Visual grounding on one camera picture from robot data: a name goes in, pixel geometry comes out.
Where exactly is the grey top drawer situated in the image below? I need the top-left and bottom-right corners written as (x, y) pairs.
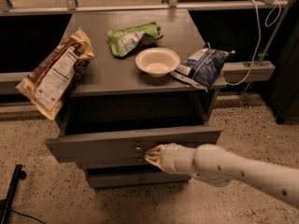
top-left (45, 109), bottom-right (223, 165)

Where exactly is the grey drawer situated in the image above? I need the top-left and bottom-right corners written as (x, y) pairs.
top-left (85, 164), bottom-right (190, 189)
top-left (45, 109), bottom-right (223, 165)

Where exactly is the grey wooden drawer cabinet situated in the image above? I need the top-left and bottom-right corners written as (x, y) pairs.
top-left (58, 9), bottom-right (225, 175)

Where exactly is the grey lower drawer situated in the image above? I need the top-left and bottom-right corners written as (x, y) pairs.
top-left (85, 164), bottom-right (190, 189)

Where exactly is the white paper bowl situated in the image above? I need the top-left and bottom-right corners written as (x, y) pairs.
top-left (135, 48), bottom-right (180, 77)

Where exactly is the blue snack bag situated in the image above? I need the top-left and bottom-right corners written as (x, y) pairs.
top-left (170, 48), bottom-right (235, 91)

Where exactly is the green snack bag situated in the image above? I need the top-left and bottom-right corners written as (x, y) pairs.
top-left (107, 21), bottom-right (164, 58)

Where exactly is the brown and cream chip bag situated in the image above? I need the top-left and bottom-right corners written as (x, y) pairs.
top-left (16, 29), bottom-right (94, 120)

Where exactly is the dark cabinet at right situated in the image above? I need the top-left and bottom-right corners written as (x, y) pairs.
top-left (268, 21), bottom-right (299, 124)

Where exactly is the black stand leg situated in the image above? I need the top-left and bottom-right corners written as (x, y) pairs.
top-left (0, 164), bottom-right (26, 224)

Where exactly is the slanted metal pole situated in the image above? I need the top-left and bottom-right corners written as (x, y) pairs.
top-left (240, 0), bottom-right (294, 107)

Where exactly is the black floor cable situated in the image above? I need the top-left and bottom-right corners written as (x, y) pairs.
top-left (0, 207), bottom-right (47, 224)

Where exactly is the white cable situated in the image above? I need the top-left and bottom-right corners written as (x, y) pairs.
top-left (222, 0), bottom-right (282, 87)

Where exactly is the metal railing frame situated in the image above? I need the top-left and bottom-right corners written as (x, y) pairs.
top-left (0, 0), bottom-right (299, 17)

